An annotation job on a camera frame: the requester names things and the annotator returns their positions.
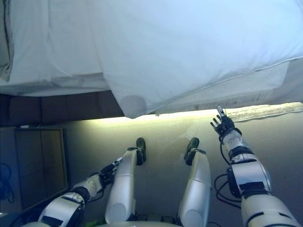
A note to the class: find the robot left hand black silver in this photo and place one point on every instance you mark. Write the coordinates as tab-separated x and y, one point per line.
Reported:
109	173

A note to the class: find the robot right hand black silver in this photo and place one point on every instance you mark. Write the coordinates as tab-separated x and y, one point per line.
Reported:
225	126

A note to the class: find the white duvet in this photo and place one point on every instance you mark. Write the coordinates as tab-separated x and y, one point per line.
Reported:
189	47

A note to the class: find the robot right arm silver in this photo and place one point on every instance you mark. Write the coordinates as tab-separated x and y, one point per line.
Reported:
251	175

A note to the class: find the robot left arm silver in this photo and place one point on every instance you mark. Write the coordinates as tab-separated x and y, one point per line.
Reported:
61	208

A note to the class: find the robot left leg silver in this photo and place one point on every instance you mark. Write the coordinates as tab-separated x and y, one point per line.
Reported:
120	189

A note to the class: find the robot leg silver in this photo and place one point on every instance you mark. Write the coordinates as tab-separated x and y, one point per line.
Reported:
120	189
196	189

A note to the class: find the robot right foot dark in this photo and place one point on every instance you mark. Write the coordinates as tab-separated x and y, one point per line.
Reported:
193	144

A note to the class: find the robot foot dark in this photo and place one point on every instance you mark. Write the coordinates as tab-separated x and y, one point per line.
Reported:
140	144
193	144

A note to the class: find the robot left foot dark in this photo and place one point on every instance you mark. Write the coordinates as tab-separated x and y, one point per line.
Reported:
140	144

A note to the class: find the green leafy plant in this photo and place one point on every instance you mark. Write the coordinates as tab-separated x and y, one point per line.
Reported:
94	223

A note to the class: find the white textured under blanket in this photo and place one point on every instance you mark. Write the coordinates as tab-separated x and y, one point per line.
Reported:
260	80

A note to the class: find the robot torso white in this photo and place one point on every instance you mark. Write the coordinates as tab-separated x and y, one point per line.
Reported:
142	224

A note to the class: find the robot right leg silver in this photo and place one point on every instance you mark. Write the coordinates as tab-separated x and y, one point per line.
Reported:
196	189

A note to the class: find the wooden nightstand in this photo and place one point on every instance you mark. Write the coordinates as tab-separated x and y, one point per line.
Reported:
40	165

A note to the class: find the white sheeted mattress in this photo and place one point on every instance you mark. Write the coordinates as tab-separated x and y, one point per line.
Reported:
47	35

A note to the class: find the brown upholstered bed frame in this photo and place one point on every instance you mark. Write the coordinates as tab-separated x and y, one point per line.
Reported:
47	108

